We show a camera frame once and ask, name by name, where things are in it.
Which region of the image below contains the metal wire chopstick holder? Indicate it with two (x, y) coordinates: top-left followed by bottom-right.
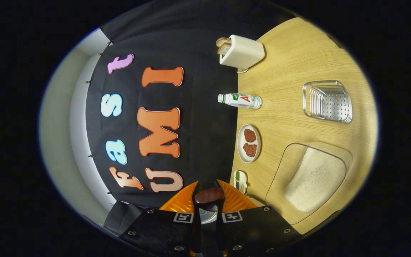
(303, 81), (353, 124)

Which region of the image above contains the cream toaster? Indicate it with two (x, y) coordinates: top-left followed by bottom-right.
(219, 35), (265, 70)

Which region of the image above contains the white round plate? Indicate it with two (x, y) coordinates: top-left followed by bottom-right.
(237, 124), (262, 163)

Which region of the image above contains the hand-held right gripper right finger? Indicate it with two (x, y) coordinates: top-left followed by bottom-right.
(215, 180), (300, 257)

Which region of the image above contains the white drink bottle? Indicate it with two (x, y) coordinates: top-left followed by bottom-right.
(218, 93), (263, 109)

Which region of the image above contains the white rice cooker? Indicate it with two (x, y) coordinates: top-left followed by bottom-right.
(199, 196), (264, 225)

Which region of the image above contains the black backdrop cloth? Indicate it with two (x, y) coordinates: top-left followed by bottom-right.
(85, 4), (295, 238)

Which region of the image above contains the white divided seasoning dish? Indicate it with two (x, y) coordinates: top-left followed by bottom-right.
(233, 170), (248, 194)

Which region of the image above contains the pile of white rice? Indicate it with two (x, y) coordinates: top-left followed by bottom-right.
(284, 147), (347, 213)

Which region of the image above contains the brown wooden spoon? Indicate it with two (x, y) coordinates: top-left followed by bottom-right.
(194, 187), (225, 215)

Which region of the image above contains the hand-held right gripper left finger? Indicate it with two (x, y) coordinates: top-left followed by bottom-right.
(120, 181), (202, 257)

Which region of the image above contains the clear plastic tray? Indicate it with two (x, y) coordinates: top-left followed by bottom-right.
(265, 142), (353, 225)

